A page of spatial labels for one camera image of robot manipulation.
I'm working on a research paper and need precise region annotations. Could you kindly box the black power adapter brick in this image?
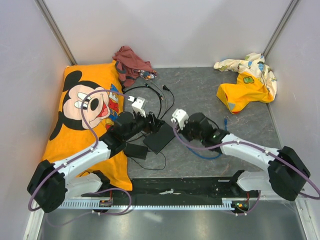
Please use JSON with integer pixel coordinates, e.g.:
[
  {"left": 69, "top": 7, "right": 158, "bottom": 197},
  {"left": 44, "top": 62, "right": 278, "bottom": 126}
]
[{"left": 123, "top": 143, "right": 148, "bottom": 160}]

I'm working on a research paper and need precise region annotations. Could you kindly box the maroon crumpled garment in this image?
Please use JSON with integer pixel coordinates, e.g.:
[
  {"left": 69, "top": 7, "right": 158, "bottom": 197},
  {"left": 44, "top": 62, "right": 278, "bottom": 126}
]
[{"left": 112, "top": 46, "right": 158, "bottom": 88}]

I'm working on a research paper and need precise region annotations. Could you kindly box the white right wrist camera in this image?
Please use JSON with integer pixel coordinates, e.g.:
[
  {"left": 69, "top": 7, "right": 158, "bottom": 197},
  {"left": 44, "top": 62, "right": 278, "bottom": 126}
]
[{"left": 170, "top": 108, "right": 189, "bottom": 130}]

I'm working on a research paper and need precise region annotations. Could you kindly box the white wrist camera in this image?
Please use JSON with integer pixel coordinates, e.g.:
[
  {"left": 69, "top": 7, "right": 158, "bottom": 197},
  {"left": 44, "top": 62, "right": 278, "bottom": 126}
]
[
  {"left": 170, "top": 108, "right": 189, "bottom": 130},
  {"left": 128, "top": 96, "right": 147, "bottom": 118}
]

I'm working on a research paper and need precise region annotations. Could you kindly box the yellow patterned children's garment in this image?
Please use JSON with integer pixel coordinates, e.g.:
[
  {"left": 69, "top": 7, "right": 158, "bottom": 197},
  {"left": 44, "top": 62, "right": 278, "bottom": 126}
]
[{"left": 213, "top": 52, "right": 277, "bottom": 114}]

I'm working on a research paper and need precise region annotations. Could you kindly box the aluminium corner post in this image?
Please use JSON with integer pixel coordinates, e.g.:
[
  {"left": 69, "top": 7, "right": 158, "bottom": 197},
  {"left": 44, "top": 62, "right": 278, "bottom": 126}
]
[
  {"left": 263, "top": 0, "right": 300, "bottom": 59},
  {"left": 35, "top": 0, "right": 78, "bottom": 65}
]

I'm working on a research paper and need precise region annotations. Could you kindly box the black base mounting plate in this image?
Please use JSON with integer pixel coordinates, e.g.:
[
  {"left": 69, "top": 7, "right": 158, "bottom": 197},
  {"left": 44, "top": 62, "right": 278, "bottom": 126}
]
[{"left": 82, "top": 176, "right": 261, "bottom": 207}]

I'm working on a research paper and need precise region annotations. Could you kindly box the slotted aluminium cable duct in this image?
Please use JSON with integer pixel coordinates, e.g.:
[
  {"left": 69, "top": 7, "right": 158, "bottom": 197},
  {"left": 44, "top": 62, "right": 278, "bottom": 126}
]
[{"left": 58, "top": 194, "right": 236, "bottom": 211}]

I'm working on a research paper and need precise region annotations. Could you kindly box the blue ethernet cable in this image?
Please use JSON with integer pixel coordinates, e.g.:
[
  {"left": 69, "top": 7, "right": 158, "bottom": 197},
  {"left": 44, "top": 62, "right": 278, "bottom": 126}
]
[{"left": 185, "top": 116, "right": 231, "bottom": 160}]

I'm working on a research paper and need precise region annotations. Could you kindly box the black looped cable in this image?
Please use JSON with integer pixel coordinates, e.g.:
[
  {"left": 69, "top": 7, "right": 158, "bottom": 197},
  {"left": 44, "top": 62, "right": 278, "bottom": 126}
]
[{"left": 121, "top": 84, "right": 166, "bottom": 118}]

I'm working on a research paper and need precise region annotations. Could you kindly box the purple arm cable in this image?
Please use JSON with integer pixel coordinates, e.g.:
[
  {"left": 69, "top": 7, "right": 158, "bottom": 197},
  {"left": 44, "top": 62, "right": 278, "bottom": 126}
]
[
  {"left": 27, "top": 89, "right": 133, "bottom": 212},
  {"left": 172, "top": 122, "right": 320, "bottom": 200}
]

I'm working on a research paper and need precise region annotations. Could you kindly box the left aluminium corner post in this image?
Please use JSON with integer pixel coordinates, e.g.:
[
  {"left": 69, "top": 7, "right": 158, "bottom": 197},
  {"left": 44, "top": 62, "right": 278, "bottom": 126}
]
[{"left": 35, "top": 0, "right": 78, "bottom": 65}]

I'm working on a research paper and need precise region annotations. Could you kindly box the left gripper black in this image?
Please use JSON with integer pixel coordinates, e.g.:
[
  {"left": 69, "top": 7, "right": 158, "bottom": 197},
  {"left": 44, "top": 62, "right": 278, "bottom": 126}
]
[{"left": 123, "top": 109, "right": 165, "bottom": 141}]

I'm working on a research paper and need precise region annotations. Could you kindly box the black network switch box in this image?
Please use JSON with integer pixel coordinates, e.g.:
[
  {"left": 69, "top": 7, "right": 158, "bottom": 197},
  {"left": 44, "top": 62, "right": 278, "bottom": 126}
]
[{"left": 142, "top": 122, "right": 175, "bottom": 154}]

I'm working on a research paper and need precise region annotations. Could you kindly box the orange Mickey Mouse pillow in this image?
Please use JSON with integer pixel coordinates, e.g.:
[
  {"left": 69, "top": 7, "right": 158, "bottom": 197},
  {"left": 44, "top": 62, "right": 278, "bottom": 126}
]
[{"left": 39, "top": 59, "right": 133, "bottom": 191}]

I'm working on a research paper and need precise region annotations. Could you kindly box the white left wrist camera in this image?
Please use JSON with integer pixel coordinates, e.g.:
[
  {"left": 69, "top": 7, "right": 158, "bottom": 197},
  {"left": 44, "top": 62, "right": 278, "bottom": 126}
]
[{"left": 128, "top": 96, "right": 147, "bottom": 118}]

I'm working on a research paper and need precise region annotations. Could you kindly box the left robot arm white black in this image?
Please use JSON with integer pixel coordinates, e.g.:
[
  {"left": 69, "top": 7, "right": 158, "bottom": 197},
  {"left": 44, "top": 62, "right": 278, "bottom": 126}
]
[{"left": 27, "top": 111, "right": 165, "bottom": 213}]

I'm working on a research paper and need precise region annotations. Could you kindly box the right aluminium corner post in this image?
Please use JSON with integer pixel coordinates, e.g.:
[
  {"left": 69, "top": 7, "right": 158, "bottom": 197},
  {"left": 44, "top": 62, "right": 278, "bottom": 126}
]
[{"left": 263, "top": 0, "right": 300, "bottom": 59}]

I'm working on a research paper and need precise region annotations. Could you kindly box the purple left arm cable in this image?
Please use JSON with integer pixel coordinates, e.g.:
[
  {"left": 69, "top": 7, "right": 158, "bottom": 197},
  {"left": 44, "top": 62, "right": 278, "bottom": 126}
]
[{"left": 27, "top": 89, "right": 133, "bottom": 212}]

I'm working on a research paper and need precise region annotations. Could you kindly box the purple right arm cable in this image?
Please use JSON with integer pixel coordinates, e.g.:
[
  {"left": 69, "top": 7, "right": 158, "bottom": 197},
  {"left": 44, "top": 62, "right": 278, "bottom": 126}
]
[{"left": 172, "top": 122, "right": 320, "bottom": 200}]

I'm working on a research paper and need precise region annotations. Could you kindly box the black power cord with plug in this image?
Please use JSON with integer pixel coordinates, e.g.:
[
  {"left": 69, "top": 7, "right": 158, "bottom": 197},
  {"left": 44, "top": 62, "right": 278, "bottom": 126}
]
[{"left": 121, "top": 84, "right": 176, "bottom": 171}]

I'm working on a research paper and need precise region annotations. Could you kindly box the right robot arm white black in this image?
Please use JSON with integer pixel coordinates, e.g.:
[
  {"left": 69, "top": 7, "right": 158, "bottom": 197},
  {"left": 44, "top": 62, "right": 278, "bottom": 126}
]
[{"left": 171, "top": 109, "right": 311, "bottom": 201}]

